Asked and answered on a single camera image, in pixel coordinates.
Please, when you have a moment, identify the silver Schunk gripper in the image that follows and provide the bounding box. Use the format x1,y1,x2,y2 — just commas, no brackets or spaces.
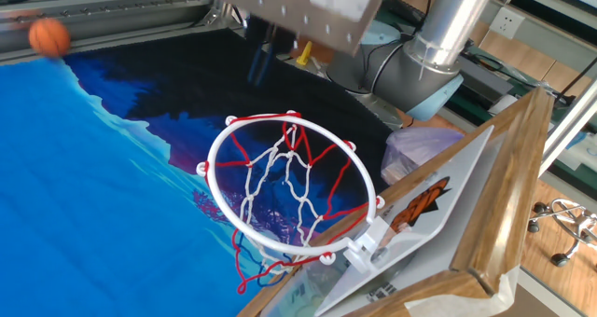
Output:
193,0,384,89

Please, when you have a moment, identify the small orange basketball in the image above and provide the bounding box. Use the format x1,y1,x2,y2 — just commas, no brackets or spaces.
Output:
28,17,73,59

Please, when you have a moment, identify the yellow plastic object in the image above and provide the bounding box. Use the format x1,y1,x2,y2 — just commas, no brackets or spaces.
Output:
295,40,313,67

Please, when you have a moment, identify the white hoop with net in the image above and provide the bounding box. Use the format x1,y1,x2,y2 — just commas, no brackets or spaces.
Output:
195,110,388,296

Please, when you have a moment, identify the purple plastic bag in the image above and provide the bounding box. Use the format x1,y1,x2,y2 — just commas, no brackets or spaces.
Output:
381,126,465,186

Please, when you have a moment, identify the blue landscape print mat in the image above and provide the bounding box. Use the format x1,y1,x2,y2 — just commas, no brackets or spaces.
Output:
0,27,398,317

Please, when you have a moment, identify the grey flat box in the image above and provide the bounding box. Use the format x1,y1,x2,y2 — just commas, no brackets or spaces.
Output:
456,57,515,102

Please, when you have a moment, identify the clear plastic backboard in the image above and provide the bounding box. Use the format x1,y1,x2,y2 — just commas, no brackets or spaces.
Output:
312,124,495,317

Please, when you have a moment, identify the beige masking tape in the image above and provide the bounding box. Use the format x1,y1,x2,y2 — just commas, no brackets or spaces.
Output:
403,265,521,317

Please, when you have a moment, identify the office chair base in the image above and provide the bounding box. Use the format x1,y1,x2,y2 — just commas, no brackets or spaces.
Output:
525,198,597,269

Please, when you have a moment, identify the aluminium frame post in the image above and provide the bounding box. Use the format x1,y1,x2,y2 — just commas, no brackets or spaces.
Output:
204,0,239,27
536,78,597,181

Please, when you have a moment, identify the aluminium table edge rail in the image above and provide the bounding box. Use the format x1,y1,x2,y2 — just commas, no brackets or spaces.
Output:
0,0,234,68

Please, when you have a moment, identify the white wall socket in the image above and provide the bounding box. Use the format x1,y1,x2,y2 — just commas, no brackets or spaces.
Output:
489,6,526,41

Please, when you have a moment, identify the wooden picture frame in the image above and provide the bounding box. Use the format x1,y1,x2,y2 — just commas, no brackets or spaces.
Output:
237,86,557,317

